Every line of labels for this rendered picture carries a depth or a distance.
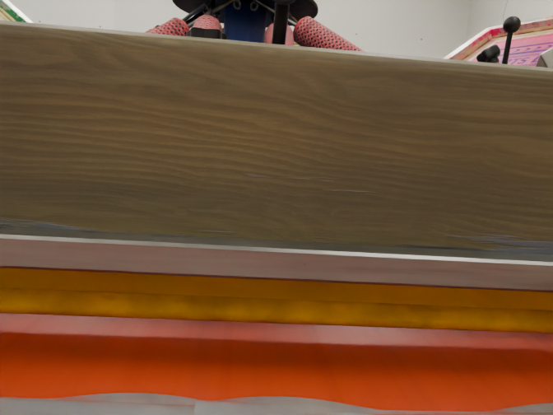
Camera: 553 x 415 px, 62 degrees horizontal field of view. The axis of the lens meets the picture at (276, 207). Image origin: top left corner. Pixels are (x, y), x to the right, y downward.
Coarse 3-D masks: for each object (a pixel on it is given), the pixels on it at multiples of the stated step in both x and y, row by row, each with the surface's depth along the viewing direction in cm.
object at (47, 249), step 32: (0, 256) 14; (32, 256) 14; (64, 256) 14; (96, 256) 14; (128, 256) 14; (160, 256) 14; (192, 256) 14; (224, 256) 14; (256, 256) 14; (288, 256) 14; (320, 256) 15; (352, 256) 15; (384, 256) 15; (416, 256) 15; (448, 256) 15; (480, 256) 15; (512, 256) 16; (544, 256) 16; (480, 288) 15; (512, 288) 15; (544, 288) 15
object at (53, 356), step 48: (0, 336) 16; (48, 336) 16; (96, 336) 17; (144, 336) 17; (192, 336) 17; (0, 384) 13; (48, 384) 13; (96, 384) 13; (144, 384) 14; (192, 384) 14
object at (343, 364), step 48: (240, 336) 17; (288, 336) 18; (336, 336) 18; (384, 336) 18; (432, 336) 19; (480, 336) 19; (528, 336) 19; (240, 384) 14; (288, 384) 14; (336, 384) 14; (384, 384) 15; (432, 384) 15; (480, 384) 15; (528, 384) 15
